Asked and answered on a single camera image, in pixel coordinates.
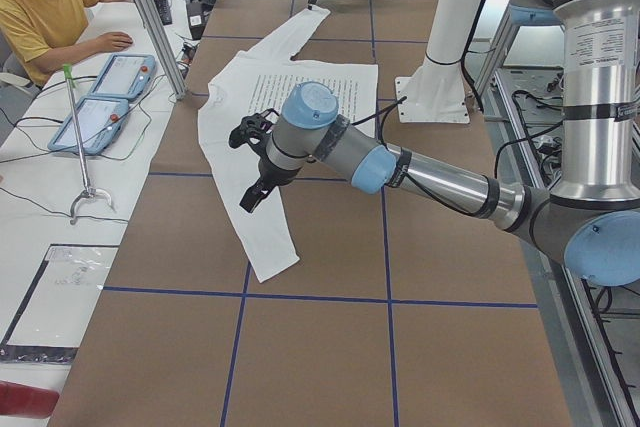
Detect aluminium frame post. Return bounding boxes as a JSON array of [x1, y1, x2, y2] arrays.
[[134, 0, 186, 100]]

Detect person in yellow shirt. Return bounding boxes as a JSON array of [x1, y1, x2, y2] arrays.
[[1, 0, 133, 87]]

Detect white long-sleeve printed shirt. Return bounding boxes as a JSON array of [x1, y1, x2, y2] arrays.
[[198, 6, 378, 282]]

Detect blue teach pendant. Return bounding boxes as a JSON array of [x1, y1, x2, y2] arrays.
[[47, 96, 129, 156], [89, 53, 156, 101]]

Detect black power adapter box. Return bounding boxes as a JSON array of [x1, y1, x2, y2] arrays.
[[186, 0, 206, 40]]

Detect black framed white board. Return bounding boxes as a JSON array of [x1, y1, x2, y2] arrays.
[[1, 244, 118, 365]]

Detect white central mounting column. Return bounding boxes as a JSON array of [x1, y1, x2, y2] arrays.
[[397, 0, 483, 124]]

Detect upper blue teach pendant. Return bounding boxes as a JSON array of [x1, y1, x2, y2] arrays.
[[89, 53, 156, 101]]

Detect red object at corner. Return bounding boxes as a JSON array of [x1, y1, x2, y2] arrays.
[[1, 381, 60, 419]]

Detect lower blue teach pendant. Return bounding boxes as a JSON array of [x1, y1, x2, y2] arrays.
[[47, 96, 129, 156]]

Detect metal reacher grabber tool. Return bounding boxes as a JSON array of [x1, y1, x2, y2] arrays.
[[62, 63, 114, 225]]

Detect black keyboard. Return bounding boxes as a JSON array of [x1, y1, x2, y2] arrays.
[[153, 0, 173, 26]]

